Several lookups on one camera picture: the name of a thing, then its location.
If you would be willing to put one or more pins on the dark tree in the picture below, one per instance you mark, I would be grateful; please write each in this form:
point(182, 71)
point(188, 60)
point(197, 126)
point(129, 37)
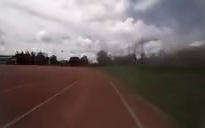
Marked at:
point(103, 58)

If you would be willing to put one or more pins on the tall lattice pylon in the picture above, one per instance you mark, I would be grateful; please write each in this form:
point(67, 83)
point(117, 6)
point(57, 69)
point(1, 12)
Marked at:
point(141, 50)

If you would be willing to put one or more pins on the red running track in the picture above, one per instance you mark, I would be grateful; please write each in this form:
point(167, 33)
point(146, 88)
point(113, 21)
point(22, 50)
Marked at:
point(83, 103)

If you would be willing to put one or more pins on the row of dark trees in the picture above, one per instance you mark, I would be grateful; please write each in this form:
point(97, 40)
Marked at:
point(40, 59)

